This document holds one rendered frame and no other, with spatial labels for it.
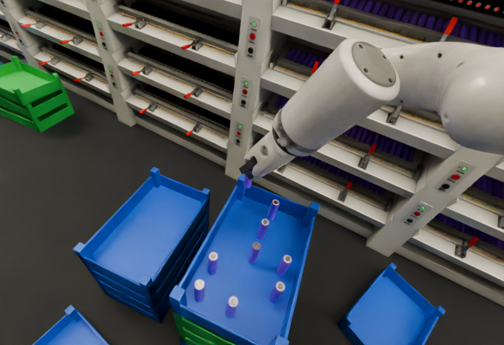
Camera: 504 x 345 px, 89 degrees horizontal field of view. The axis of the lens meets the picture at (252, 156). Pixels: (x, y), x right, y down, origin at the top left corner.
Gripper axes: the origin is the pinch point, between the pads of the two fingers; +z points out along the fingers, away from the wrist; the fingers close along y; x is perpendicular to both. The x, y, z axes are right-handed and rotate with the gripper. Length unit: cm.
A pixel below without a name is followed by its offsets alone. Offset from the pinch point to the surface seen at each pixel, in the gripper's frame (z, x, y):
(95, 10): 42, 91, -1
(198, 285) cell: 3.4, -13.3, -19.8
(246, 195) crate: 14.4, -3.5, 2.3
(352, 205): 30, -26, 48
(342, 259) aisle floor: 41, -43, 39
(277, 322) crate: 4.2, -27.1, -10.3
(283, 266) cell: 2.8, -19.7, -4.4
